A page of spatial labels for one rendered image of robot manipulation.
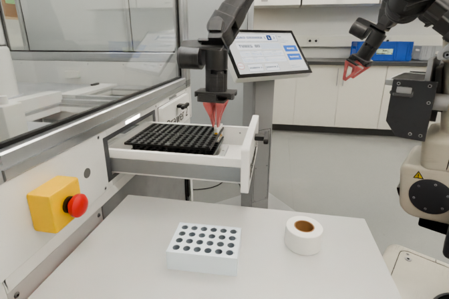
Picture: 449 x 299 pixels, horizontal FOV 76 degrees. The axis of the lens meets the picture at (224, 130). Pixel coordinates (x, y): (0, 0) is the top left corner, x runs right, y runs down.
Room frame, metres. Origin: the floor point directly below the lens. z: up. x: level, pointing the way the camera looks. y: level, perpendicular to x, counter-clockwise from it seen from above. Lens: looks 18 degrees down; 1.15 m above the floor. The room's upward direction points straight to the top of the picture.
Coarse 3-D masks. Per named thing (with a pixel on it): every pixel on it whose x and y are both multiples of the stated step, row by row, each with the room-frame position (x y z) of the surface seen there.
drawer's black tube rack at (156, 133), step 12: (144, 132) 0.76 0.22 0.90; (156, 132) 0.76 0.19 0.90; (168, 132) 0.76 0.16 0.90; (180, 132) 0.76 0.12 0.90; (192, 132) 0.76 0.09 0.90; (204, 132) 0.76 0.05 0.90; (132, 144) 0.67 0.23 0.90; (144, 144) 0.66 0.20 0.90; (156, 144) 0.66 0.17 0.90; (168, 144) 0.66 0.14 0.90; (180, 144) 0.66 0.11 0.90; (192, 144) 0.67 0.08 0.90; (204, 144) 0.66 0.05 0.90; (216, 144) 0.74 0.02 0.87
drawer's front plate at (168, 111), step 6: (180, 96) 1.14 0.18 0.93; (186, 96) 1.18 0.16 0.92; (168, 102) 1.02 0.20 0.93; (174, 102) 1.04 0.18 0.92; (180, 102) 1.11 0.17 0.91; (162, 108) 0.93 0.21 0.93; (168, 108) 0.98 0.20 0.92; (174, 108) 1.04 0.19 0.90; (180, 108) 1.10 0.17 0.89; (186, 108) 1.18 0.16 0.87; (162, 114) 0.93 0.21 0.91; (168, 114) 0.98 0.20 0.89; (174, 114) 1.03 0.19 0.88; (186, 114) 1.17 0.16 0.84; (162, 120) 0.93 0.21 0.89; (174, 120) 1.03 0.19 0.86; (180, 120) 1.10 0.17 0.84
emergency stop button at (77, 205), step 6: (72, 198) 0.42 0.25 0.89; (78, 198) 0.42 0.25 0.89; (84, 198) 0.43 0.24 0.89; (72, 204) 0.41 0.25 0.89; (78, 204) 0.42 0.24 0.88; (84, 204) 0.43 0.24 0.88; (72, 210) 0.41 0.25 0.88; (78, 210) 0.42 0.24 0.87; (84, 210) 0.43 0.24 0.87; (72, 216) 0.41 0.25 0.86; (78, 216) 0.42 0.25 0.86
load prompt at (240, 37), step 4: (240, 36) 1.65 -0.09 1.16; (244, 36) 1.66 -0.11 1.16; (248, 36) 1.67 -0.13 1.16; (252, 36) 1.69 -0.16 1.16; (256, 36) 1.70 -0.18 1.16; (260, 36) 1.72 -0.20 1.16; (264, 36) 1.73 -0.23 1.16; (268, 36) 1.74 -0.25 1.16; (272, 36) 1.76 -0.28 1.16; (236, 40) 1.61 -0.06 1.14; (240, 40) 1.63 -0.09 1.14; (244, 40) 1.64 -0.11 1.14; (248, 40) 1.65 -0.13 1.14; (252, 40) 1.67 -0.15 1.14; (256, 40) 1.68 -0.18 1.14; (260, 40) 1.69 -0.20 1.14; (264, 40) 1.71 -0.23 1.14; (268, 40) 1.72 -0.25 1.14; (272, 40) 1.74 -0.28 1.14; (276, 40) 1.75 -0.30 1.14
